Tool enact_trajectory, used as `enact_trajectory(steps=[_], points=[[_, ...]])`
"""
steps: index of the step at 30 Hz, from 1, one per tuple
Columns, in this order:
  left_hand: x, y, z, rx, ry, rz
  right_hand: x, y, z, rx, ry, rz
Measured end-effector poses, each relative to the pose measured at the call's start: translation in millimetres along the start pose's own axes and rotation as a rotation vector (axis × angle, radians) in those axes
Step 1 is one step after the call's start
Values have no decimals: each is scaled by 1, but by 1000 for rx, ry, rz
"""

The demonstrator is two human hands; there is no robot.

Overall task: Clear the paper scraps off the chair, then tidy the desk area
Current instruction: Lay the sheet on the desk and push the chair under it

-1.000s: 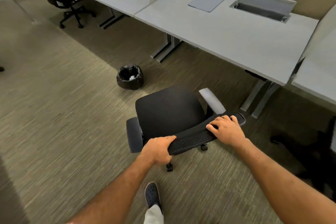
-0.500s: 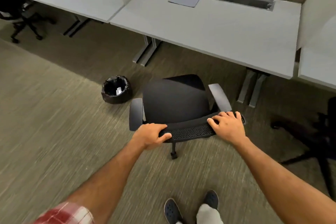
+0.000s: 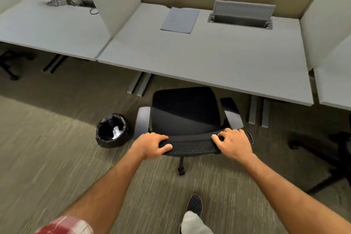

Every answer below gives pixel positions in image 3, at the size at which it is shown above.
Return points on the person's right hand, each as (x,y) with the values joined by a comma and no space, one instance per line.
(235,144)

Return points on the person's left hand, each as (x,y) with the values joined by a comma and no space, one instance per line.
(146,146)

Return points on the person's left thumb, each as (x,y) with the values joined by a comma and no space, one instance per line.
(165,148)

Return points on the person's right fingers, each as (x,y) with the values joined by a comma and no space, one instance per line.
(226,133)

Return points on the black mesh office chair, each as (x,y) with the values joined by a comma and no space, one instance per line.
(185,110)

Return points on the person's left forearm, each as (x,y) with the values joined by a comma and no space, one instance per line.
(109,184)

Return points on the person's right forearm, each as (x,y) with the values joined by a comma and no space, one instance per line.
(290,195)

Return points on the grey desk leg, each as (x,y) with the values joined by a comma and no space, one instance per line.
(259,111)
(56,63)
(139,84)

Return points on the white crumpled paper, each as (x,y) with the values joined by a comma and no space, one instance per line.
(116,132)

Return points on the black lined trash bin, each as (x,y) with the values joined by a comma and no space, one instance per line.
(105,140)

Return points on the black shoe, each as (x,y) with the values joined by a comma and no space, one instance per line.
(195,204)

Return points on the grey office desk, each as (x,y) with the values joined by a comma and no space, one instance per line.
(336,83)
(52,31)
(208,55)

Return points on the light grey trouser leg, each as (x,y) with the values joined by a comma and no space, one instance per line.
(194,224)

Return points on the grey paper sheet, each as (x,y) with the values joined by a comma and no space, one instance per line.
(179,20)

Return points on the red white plaid sleeve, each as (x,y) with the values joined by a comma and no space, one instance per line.
(64,227)

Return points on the grey desk divider panel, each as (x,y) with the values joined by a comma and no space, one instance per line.
(118,3)
(326,22)

